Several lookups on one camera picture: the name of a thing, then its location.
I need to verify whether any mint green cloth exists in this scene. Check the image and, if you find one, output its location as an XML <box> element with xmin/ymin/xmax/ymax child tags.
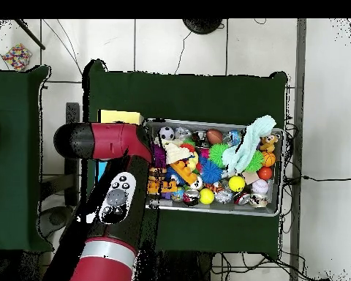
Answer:
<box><xmin>221</xmin><ymin>114</ymin><xmax>277</xmax><ymax>175</ymax></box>

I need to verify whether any wooden box with three holes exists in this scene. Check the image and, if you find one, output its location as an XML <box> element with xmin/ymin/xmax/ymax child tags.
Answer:
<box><xmin>96</xmin><ymin>109</ymin><xmax>144</xmax><ymax>184</ymax></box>

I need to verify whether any silver mesh bin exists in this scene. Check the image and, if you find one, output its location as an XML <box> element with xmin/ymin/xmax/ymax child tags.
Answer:
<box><xmin>144</xmin><ymin>117</ymin><xmax>283</xmax><ymax>218</ymax></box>

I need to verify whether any cream yellow cloth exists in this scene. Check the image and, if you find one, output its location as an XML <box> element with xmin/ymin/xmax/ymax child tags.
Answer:
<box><xmin>160</xmin><ymin>138</ymin><xmax>194</xmax><ymax>165</ymax></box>

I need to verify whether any small soccer ball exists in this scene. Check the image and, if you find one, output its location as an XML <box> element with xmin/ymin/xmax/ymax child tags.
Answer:
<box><xmin>158</xmin><ymin>126</ymin><xmax>176</xmax><ymax>141</ymax></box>

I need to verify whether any blue spiky ball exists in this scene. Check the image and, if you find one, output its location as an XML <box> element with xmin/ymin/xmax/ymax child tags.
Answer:
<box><xmin>199</xmin><ymin>159</ymin><xmax>224</xmax><ymax>185</ymax></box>

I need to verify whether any green spiky ball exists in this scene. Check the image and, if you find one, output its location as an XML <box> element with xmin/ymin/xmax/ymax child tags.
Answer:
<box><xmin>208</xmin><ymin>143</ymin><xmax>230</xmax><ymax>169</ymax></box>

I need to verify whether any small brown football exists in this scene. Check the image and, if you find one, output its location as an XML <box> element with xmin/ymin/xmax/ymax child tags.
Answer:
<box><xmin>205</xmin><ymin>129</ymin><xmax>224</xmax><ymax>145</ymax></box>

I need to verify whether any yellow ball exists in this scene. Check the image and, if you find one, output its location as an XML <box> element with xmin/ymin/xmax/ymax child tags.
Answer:
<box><xmin>228</xmin><ymin>175</ymin><xmax>246</xmax><ymax>193</ymax></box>

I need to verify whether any small brown teddy bear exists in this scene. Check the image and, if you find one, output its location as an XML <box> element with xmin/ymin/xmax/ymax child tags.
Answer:
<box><xmin>258</xmin><ymin>132</ymin><xmax>280</xmax><ymax>153</ymax></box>

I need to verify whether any small orange basketball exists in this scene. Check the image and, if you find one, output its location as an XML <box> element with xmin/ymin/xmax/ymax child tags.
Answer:
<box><xmin>261</xmin><ymin>150</ymin><xmax>277</xmax><ymax>168</ymax></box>

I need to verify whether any black round object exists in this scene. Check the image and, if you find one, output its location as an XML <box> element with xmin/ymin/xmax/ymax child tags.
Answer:
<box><xmin>181</xmin><ymin>18</ymin><xmax>224</xmax><ymax>35</ymax></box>

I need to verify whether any grey rounded object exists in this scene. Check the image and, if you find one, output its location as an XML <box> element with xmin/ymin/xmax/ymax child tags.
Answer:
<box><xmin>36</xmin><ymin>205</ymin><xmax>72</xmax><ymax>239</ymax></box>

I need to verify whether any colourful patterned cloth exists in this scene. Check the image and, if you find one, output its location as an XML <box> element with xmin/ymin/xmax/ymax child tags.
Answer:
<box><xmin>1</xmin><ymin>42</ymin><xmax>33</xmax><ymax>72</ymax></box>

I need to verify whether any black rod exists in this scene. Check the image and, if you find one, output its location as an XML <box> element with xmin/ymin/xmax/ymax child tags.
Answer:
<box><xmin>14</xmin><ymin>18</ymin><xmax>46</xmax><ymax>50</ymax></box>

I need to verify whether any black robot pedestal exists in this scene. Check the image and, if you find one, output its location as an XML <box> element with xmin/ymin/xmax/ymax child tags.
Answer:
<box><xmin>137</xmin><ymin>251</ymin><xmax>215</xmax><ymax>281</ymax></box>

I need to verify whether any thin black cable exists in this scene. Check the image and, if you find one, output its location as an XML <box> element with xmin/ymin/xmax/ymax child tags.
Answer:
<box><xmin>302</xmin><ymin>174</ymin><xmax>351</xmax><ymax>182</ymax></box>

